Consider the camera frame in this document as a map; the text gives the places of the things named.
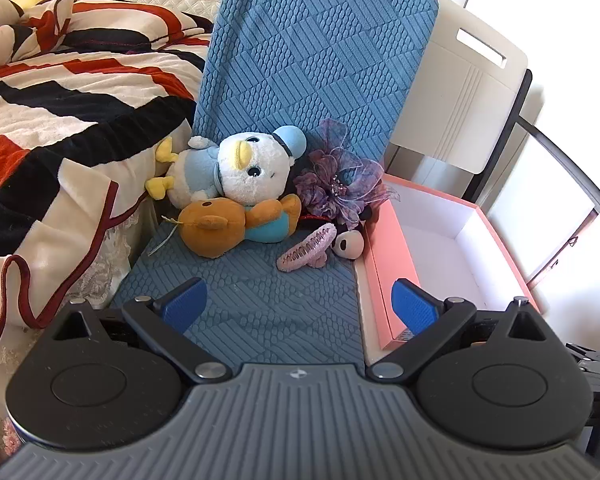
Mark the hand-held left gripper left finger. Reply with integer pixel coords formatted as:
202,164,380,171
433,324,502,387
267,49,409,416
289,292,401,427
47,277,233,384

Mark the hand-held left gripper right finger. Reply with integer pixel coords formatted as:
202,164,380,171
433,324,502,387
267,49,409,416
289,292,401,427
368,277,556,383

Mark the pink box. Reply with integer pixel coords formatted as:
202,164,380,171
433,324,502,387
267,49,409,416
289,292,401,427
355,174,543,367

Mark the brown bear plush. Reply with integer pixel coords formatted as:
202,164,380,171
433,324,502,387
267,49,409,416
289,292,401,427
177,194,303,260

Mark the purple organza bow hair clip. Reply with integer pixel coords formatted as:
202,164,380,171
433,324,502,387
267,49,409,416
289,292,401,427
292,119,402,226

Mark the white blue duck plush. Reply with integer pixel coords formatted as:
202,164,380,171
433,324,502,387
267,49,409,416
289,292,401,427
145,125,309,209

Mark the cream lace bed skirt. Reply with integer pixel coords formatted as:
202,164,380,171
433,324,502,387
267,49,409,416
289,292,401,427
0,205,160,471

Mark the small panda toy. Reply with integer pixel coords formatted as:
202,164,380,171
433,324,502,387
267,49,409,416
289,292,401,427
330,230,366,260

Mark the pink hair claw clip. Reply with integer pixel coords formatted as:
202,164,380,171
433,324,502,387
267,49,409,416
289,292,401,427
276,223,338,273

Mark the black curved metal bar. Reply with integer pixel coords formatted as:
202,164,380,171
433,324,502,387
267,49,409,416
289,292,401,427
515,115,600,233

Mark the red black striped blanket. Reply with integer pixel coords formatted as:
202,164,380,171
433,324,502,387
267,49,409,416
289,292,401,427
0,0,216,361

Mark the blue textured chair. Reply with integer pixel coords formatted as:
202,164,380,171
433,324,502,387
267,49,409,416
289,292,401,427
110,0,440,367

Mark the white chair with black frame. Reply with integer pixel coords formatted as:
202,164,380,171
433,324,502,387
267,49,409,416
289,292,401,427
384,0,534,204

